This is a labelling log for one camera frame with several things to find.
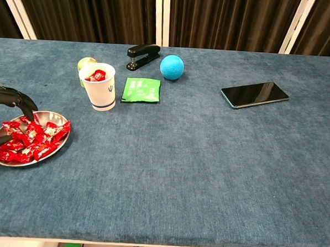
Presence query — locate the white paper cup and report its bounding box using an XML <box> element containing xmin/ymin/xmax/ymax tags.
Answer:
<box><xmin>76</xmin><ymin>61</ymin><xmax>118</xmax><ymax>112</ymax></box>

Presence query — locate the blue ball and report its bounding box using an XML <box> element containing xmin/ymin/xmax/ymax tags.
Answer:
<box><xmin>159</xmin><ymin>54</ymin><xmax>186</xmax><ymax>81</ymax></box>

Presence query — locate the blue table cloth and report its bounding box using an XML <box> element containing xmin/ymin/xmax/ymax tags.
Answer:
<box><xmin>0</xmin><ymin>38</ymin><xmax>330</xmax><ymax>247</ymax></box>

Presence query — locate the black smartphone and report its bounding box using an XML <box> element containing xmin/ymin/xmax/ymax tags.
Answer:
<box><xmin>219</xmin><ymin>79</ymin><xmax>291</xmax><ymax>112</ymax></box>

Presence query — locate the round metal plate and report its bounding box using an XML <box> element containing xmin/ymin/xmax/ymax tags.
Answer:
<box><xmin>0</xmin><ymin>108</ymin><xmax>72</xmax><ymax>170</ymax></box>

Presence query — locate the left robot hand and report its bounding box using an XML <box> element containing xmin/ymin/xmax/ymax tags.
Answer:
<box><xmin>0</xmin><ymin>86</ymin><xmax>40</xmax><ymax>153</ymax></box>

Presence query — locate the black curtain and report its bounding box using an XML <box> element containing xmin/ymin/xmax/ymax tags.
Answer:
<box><xmin>168</xmin><ymin>0</ymin><xmax>303</xmax><ymax>55</ymax></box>
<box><xmin>11</xmin><ymin>0</ymin><xmax>159</xmax><ymax>46</ymax></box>
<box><xmin>0</xmin><ymin>0</ymin><xmax>25</xmax><ymax>39</ymax></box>
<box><xmin>291</xmin><ymin>0</ymin><xmax>330</xmax><ymax>60</ymax></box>

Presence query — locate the black stapler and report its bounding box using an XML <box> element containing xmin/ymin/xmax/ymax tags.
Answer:
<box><xmin>125</xmin><ymin>42</ymin><xmax>161</xmax><ymax>73</ymax></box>

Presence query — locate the green sachet packet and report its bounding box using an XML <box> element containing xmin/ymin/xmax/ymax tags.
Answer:
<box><xmin>120</xmin><ymin>76</ymin><xmax>162</xmax><ymax>105</ymax></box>

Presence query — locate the yellow-green round fruit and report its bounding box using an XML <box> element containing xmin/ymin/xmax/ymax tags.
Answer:
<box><xmin>76</xmin><ymin>56</ymin><xmax>99</xmax><ymax>89</ymax></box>

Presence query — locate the white frame post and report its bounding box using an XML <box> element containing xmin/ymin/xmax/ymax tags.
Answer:
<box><xmin>0</xmin><ymin>0</ymin><xmax>40</xmax><ymax>40</ymax></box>
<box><xmin>153</xmin><ymin>0</ymin><xmax>172</xmax><ymax>48</ymax></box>
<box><xmin>278</xmin><ymin>0</ymin><xmax>318</xmax><ymax>56</ymax></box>

